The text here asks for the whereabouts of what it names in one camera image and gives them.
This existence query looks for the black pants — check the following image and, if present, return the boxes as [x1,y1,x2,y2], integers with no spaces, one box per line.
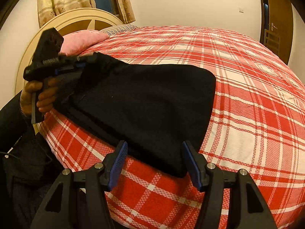
[54,54,217,177]

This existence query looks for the person's dark sleeve forearm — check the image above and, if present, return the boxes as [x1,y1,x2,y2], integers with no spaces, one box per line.
[1,94,64,228]

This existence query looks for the person's left hand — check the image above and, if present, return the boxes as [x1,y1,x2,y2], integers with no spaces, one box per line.
[20,78,59,117]

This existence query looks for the pink pillow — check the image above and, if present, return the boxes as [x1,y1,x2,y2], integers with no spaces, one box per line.
[59,30,109,56]

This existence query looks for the cream wooden headboard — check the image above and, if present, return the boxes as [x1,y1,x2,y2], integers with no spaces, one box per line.
[14,8,123,94]

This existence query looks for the red plaid bed cover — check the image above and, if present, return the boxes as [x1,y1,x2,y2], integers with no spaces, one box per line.
[38,25,305,229]

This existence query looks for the grey striped pillow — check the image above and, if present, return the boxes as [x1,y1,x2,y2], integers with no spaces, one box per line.
[100,24,138,36]

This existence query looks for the brown wooden door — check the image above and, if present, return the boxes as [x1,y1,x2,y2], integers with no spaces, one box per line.
[260,0,293,64]

